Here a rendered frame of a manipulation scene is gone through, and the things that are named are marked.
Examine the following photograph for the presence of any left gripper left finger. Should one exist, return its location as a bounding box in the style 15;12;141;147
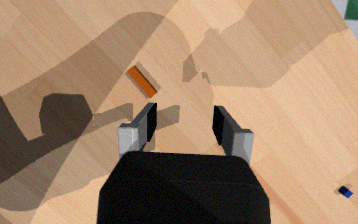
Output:
118;102;157;160

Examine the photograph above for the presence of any small blue cube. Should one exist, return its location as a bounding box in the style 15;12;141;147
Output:
338;186;354;198

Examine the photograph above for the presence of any orange rod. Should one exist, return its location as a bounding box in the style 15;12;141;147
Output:
127;66;158;98

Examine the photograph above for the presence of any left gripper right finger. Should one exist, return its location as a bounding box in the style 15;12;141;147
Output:
212;105;255;166

